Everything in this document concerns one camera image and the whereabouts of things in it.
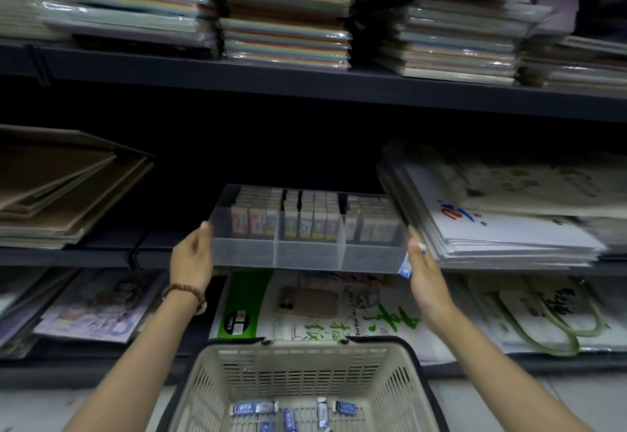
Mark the person's right hand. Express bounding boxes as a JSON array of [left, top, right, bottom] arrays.
[[406, 226, 460, 335]]

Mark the person's left hand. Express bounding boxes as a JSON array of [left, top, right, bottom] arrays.
[[169, 220, 215, 296]]

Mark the clear plastic divided tray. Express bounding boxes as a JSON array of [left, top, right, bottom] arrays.
[[210, 183, 410, 273]]

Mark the beige plastic shopping basket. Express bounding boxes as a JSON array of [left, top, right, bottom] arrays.
[[156, 336, 449, 432]]

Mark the pile of mixed packaged erasers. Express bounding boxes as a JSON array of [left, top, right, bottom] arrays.
[[229, 397, 359, 432]]

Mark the person's left forearm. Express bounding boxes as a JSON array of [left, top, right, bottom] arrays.
[[63, 294, 202, 432]]

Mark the person's right forearm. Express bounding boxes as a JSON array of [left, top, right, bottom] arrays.
[[430, 309, 594, 432]]

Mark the green and white paper pack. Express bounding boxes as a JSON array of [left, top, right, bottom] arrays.
[[209, 269, 471, 367]]

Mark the white poster paper stack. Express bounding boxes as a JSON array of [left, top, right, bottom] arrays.
[[376, 140, 608, 271]]

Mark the purple cartoon cover book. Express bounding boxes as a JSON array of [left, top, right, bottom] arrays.
[[33, 269, 167, 344]]

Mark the brown sketchbook stack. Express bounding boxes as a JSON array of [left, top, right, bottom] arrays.
[[0, 124, 157, 250]]

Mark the spiral sketch pad stack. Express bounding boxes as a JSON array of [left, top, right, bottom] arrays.
[[0, 267, 79, 359]]

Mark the dark metal shelf unit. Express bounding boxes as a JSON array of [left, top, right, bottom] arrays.
[[0, 37, 627, 388]]

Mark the plastic wrapped paper stack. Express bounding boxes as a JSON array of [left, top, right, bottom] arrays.
[[517, 34, 627, 92]]

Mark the wooden bead bracelet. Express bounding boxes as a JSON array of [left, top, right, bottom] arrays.
[[161, 283, 208, 315]]

